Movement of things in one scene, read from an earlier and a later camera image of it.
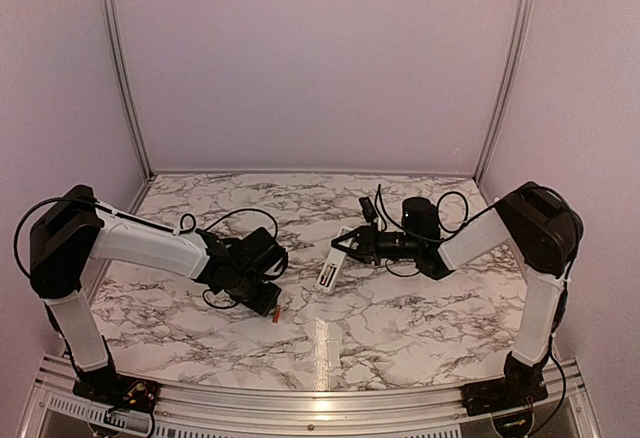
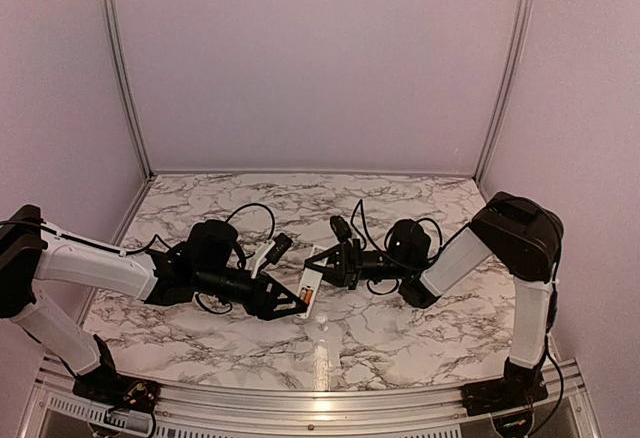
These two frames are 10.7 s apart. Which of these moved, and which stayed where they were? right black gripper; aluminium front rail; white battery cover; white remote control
Moved: right black gripper; white remote control
Stayed: aluminium front rail; white battery cover
